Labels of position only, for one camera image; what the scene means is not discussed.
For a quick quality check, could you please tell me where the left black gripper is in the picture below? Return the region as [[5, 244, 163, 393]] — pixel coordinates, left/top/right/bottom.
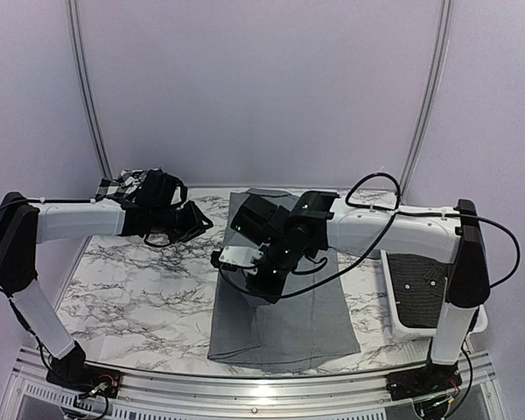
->
[[151, 199, 212, 243]]

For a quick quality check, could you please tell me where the grey long sleeve shirt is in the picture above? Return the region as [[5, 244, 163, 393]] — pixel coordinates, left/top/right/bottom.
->
[[207, 189, 361, 373]]

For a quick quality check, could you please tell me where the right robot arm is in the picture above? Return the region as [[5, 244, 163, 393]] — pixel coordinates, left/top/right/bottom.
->
[[231, 191, 490, 392]]

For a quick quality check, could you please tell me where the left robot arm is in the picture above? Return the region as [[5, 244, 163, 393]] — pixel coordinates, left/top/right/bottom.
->
[[0, 192, 213, 389]]

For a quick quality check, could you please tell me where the black white plaid shirt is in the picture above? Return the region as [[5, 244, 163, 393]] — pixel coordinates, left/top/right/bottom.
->
[[94, 168, 163, 202]]

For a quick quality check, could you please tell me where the white plastic laundry basket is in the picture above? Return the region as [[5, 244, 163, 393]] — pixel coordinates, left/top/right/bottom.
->
[[378, 248, 489, 340]]

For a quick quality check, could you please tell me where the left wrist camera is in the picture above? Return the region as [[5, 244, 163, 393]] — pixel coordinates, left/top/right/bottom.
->
[[135, 170, 188, 210]]

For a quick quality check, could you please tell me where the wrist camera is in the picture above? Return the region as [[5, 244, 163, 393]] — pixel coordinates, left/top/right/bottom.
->
[[135, 170, 188, 210], [231, 194, 290, 245]]

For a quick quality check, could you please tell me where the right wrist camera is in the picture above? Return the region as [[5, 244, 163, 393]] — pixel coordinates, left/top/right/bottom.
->
[[231, 194, 290, 245]]

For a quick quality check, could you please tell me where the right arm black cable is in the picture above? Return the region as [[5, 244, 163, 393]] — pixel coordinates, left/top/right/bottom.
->
[[218, 172, 522, 303]]

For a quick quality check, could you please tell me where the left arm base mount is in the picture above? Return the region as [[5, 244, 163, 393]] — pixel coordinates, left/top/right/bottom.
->
[[46, 358, 122, 398]]

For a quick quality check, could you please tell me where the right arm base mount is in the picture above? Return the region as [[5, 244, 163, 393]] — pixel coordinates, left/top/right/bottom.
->
[[386, 363, 463, 401]]

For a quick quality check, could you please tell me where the aluminium front frame rail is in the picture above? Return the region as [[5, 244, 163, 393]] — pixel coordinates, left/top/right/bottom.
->
[[0, 347, 508, 419]]

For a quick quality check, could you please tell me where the right aluminium corner post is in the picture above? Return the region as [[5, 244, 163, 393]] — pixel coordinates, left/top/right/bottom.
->
[[400, 0, 454, 199]]

